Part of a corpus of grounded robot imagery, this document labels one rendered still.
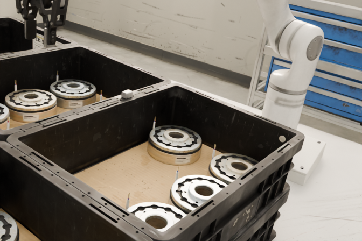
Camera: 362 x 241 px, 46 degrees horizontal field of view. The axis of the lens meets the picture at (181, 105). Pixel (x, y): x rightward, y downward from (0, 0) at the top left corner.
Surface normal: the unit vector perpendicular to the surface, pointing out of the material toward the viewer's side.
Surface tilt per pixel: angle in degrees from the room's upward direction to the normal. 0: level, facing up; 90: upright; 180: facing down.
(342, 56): 90
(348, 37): 90
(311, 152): 4
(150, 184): 0
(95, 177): 0
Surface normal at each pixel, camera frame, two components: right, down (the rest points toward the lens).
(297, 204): 0.14, -0.91
